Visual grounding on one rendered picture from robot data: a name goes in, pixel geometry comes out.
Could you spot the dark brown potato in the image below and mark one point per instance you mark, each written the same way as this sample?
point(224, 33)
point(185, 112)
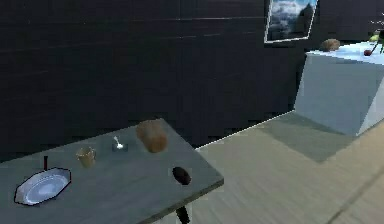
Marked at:
point(181, 175)

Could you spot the white kitchen counter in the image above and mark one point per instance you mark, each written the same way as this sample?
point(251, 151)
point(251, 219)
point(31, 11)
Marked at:
point(336, 90)

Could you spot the brown bread loaf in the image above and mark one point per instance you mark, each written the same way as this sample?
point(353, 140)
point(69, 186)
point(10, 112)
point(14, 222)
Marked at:
point(152, 136)

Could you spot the small silver spoon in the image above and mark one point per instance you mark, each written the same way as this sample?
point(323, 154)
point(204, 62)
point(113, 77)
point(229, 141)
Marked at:
point(118, 143)

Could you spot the grey table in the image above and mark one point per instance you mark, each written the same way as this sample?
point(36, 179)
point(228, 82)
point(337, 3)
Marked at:
point(126, 190)

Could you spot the tan cup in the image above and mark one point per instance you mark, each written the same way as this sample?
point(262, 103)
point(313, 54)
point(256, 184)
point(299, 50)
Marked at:
point(86, 157)

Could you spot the framed landscape picture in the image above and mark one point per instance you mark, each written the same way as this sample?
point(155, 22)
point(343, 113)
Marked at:
point(290, 20)

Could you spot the round brown bread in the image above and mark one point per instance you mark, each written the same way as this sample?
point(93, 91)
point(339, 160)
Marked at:
point(330, 44)

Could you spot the small black upright stick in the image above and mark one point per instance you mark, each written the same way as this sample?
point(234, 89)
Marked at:
point(45, 162)

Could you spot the white octagonal plate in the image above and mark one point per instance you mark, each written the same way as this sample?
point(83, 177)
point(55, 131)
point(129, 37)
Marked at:
point(41, 186)

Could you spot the red apple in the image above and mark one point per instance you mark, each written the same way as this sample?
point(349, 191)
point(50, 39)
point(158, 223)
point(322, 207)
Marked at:
point(367, 52)

